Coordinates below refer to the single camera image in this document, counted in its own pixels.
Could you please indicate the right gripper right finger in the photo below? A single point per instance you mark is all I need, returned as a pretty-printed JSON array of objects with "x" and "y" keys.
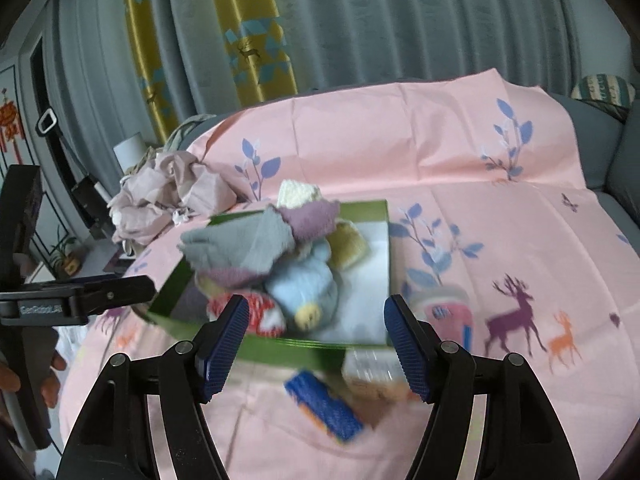
[{"x": 522, "y": 436}]

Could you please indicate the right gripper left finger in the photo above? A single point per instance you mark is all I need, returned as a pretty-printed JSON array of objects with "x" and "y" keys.
[{"x": 112, "y": 437}]

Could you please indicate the red and white sock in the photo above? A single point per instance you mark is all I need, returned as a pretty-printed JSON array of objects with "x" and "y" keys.
[{"x": 266, "y": 316}]

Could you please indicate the person's hand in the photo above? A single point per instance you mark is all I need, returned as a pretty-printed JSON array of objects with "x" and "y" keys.
[{"x": 42, "y": 378}]

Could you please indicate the pink white small package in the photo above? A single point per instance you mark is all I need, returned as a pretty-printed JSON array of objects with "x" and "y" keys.
[{"x": 447, "y": 308}]

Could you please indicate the cream tissue pack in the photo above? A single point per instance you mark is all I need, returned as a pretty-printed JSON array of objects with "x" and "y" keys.
[{"x": 376, "y": 374}]

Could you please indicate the crumpled beige cloth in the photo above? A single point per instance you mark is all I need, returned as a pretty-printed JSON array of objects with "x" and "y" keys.
[{"x": 168, "y": 189}]

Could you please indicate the blue orange small carton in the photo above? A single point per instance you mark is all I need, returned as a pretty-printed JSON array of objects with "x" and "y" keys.
[{"x": 318, "y": 401}]

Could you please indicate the blue plush toy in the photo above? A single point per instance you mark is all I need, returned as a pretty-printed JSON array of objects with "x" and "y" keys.
[{"x": 305, "y": 288}]

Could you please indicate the green cardboard box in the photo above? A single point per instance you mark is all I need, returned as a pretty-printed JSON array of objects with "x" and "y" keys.
[{"x": 358, "y": 320}]

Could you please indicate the grey blue sofa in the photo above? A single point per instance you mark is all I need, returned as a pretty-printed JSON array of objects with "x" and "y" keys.
[{"x": 609, "y": 152}]

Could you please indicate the striped throw pillow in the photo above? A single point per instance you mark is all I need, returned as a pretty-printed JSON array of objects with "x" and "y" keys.
[{"x": 604, "y": 88}]

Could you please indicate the yellow patterned curtain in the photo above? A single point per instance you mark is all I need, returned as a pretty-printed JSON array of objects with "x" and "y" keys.
[{"x": 207, "y": 57}]

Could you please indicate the grey curtain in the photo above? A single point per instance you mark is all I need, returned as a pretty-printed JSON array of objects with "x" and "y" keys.
[{"x": 91, "y": 80}]

